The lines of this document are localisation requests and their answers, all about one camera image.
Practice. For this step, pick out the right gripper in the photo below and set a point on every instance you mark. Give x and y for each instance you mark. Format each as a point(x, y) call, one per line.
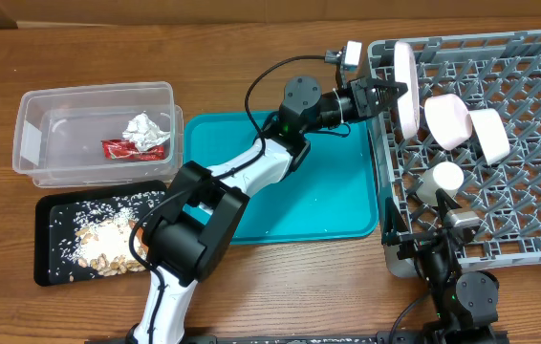
point(395, 233)

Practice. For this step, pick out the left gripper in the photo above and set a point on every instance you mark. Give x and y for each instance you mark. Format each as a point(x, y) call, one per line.
point(362, 98)

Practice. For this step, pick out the pink plate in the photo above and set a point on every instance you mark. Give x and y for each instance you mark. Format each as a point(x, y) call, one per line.
point(405, 71)

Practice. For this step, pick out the small white cup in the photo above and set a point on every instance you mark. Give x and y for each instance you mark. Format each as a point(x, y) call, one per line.
point(446, 175)

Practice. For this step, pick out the pink bowl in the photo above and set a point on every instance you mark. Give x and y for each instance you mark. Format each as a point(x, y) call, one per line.
point(448, 120)

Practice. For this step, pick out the white bowl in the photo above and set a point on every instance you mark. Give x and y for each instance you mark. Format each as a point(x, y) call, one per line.
point(491, 134)

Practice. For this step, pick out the white tissue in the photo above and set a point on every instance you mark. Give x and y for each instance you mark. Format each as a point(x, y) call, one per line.
point(144, 133)

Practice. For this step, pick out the red snack wrapper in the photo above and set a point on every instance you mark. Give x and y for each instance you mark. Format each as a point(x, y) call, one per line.
point(127, 150)

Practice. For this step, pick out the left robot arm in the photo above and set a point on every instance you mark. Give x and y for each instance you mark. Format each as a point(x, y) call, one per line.
point(188, 232)

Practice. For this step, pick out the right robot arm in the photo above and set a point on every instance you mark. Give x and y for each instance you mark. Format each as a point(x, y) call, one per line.
point(465, 302)

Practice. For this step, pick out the grey dishwasher rack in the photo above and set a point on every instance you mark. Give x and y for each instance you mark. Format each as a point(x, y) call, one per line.
point(501, 71)

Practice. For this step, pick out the teal serving tray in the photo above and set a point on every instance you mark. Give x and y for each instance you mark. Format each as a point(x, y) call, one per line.
point(331, 196)

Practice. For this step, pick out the clear plastic bin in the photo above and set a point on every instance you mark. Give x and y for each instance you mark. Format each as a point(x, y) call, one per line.
point(59, 132)

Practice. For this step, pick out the peanut shells pile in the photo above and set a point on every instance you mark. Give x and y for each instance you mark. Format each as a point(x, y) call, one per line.
point(105, 249)

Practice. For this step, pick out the white rice pile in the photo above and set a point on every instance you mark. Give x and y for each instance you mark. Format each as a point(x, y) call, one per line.
point(92, 238)

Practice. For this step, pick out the black tray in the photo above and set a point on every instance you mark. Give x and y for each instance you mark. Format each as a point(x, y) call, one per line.
point(59, 219)

